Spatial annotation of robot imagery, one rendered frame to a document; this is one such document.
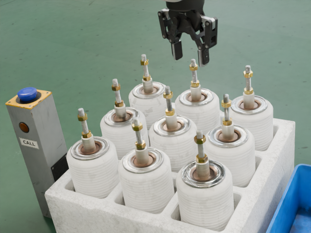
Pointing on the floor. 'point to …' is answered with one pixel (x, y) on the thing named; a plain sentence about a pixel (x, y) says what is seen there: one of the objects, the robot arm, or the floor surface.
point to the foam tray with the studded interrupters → (177, 224)
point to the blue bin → (294, 204)
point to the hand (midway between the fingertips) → (190, 56)
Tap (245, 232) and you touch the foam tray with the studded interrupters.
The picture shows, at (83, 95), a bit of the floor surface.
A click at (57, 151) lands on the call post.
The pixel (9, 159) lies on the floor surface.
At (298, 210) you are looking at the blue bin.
